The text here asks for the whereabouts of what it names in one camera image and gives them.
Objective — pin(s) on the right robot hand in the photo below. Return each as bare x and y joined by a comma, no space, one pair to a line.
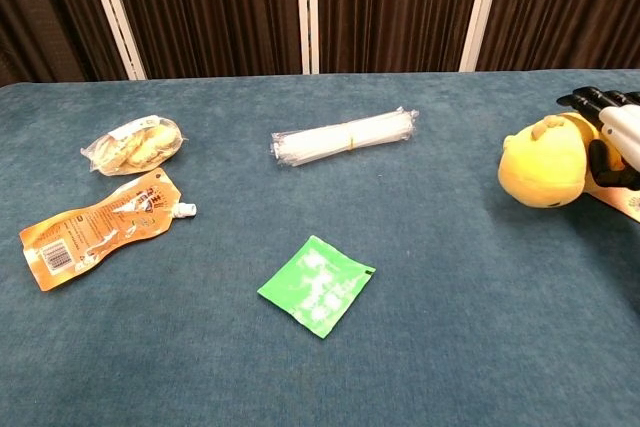
617,122

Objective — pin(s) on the yellow plush toy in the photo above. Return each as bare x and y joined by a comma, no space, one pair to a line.
542,172

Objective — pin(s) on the paper hang tag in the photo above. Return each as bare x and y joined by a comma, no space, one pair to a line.
625,202

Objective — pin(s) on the bundle of white straws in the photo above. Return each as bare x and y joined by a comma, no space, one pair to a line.
345,139

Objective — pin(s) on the green sachet packet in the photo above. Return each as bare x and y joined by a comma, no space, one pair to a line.
316,287

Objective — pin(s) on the teal velvet table cloth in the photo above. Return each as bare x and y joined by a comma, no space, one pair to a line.
320,347

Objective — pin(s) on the dark brown pleated curtain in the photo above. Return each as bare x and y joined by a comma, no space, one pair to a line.
210,7

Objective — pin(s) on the bagged bread rolls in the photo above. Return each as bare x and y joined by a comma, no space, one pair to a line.
134,145

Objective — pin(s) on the orange spouted drink pouch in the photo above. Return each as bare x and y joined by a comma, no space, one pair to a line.
95,237

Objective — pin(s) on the white screen frame post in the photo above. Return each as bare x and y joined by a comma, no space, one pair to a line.
114,12
481,9
306,9

